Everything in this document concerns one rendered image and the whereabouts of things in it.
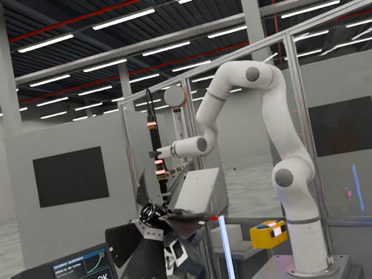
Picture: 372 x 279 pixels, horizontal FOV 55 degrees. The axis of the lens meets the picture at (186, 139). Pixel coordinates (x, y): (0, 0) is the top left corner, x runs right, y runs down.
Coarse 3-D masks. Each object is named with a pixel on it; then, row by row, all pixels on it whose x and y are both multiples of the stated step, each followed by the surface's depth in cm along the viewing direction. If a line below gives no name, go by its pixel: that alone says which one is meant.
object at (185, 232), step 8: (176, 216) 174; (184, 216) 171; (192, 216) 169; (200, 216) 166; (208, 216) 163; (176, 224) 165; (184, 224) 163; (192, 224) 161; (200, 224) 159; (184, 232) 157; (192, 232) 156
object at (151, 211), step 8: (144, 208) 186; (152, 208) 181; (160, 208) 182; (144, 216) 181; (152, 216) 177; (160, 216) 180; (144, 224) 181; (152, 224) 179; (160, 224) 180; (168, 224) 182
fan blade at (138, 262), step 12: (144, 240) 176; (156, 240) 176; (144, 252) 171; (156, 252) 172; (132, 264) 168; (144, 264) 167; (156, 264) 168; (132, 276) 165; (144, 276) 164; (156, 276) 163
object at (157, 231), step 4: (148, 228) 180; (152, 228) 181; (152, 232) 179; (156, 232) 179; (160, 232) 180; (144, 236) 177; (148, 236) 178; (152, 236) 178; (156, 236) 178; (160, 236) 178; (160, 240) 177
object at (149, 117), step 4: (148, 112) 180; (148, 116) 179; (152, 116) 179; (148, 120) 179; (152, 120) 179; (160, 180) 178; (164, 180) 178; (160, 184) 178; (164, 184) 178; (160, 188) 178; (164, 188) 178; (164, 192) 177; (164, 196) 178
